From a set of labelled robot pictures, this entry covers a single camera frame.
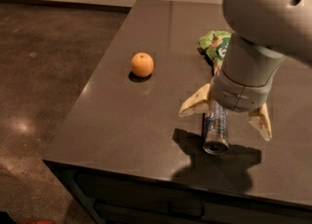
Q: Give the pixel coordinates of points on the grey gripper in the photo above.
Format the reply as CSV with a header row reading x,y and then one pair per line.
x,y
240,96

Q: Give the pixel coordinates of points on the silver blue redbull can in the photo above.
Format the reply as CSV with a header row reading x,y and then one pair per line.
x,y
215,130

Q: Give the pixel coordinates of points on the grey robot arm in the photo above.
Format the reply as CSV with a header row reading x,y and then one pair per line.
x,y
265,33

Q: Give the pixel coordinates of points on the green snack bag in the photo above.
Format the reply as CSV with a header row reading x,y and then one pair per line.
x,y
215,44

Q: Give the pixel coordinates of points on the orange fruit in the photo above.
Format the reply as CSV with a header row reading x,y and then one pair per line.
x,y
142,65

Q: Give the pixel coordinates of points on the dark cabinet drawer front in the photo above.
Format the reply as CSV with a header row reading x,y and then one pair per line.
x,y
130,202

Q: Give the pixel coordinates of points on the black drawer handle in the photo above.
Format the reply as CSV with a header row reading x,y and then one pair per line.
x,y
186,209

